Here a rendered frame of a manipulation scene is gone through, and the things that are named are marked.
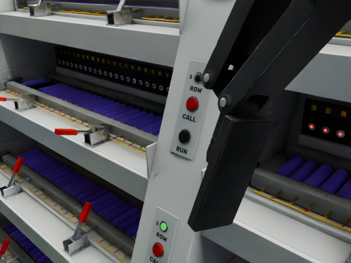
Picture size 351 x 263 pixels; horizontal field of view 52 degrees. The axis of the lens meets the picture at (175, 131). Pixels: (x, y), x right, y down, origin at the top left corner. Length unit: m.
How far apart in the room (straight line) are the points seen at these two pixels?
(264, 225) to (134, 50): 0.32
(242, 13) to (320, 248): 0.29
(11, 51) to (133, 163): 0.57
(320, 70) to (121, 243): 0.44
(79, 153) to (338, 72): 0.44
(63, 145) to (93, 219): 0.15
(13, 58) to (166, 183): 0.65
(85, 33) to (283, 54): 0.52
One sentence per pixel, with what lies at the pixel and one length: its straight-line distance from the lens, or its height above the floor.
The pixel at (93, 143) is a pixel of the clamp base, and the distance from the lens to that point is 0.62.
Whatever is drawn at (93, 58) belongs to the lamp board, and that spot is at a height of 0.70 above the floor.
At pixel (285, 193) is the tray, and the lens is 0.47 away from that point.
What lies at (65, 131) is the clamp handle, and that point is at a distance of 0.59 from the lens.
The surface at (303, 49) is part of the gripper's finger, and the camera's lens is 0.17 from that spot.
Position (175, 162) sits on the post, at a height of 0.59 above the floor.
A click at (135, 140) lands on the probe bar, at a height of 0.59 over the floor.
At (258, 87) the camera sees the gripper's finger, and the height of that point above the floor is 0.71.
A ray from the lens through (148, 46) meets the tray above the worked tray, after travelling 0.54.
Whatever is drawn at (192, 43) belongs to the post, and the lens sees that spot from 0.47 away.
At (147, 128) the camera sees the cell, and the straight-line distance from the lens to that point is 0.62.
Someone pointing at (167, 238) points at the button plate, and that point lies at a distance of 0.49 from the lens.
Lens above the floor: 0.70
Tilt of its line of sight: 8 degrees down
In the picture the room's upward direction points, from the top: 13 degrees clockwise
